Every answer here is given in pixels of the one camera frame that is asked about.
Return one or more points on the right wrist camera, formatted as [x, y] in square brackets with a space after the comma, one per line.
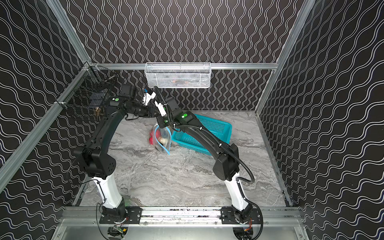
[161, 108]

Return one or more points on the dark red apple toy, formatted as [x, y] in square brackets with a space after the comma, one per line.
[152, 138]

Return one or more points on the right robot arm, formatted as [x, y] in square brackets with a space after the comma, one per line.
[228, 166]

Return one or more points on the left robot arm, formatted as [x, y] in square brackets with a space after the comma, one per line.
[93, 157]

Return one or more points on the clear wall basket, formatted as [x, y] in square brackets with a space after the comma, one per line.
[178, 75]

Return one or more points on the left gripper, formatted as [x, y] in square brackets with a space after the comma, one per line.
[149, 111]

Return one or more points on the clear zip top bag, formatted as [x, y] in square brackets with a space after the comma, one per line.
[165, 133]

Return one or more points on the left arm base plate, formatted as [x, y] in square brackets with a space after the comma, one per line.
[128, 215]

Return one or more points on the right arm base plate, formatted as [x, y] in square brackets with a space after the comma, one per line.
[230, 215]

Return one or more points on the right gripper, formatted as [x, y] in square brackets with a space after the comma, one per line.
[163, 120]

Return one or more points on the aluminium front rail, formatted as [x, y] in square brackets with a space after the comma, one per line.
[181, 223]

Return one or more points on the teal plastic basket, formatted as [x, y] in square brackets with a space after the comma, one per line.
[204, 135]

